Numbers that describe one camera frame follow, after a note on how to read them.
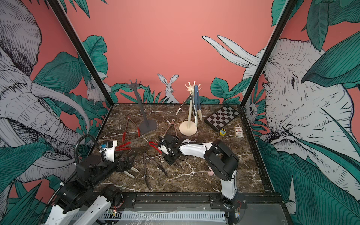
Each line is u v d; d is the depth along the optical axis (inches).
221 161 19.0
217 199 29.0
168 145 27.8
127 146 37.6
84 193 18.2
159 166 33.8
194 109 30.8
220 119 42.5
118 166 22.6
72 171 32.2
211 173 32.9
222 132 40.4
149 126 41.3
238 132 39.9
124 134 39.0
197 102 30.1
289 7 27.3
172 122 42.3
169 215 27.6
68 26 29.9
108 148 22.2
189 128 41.0
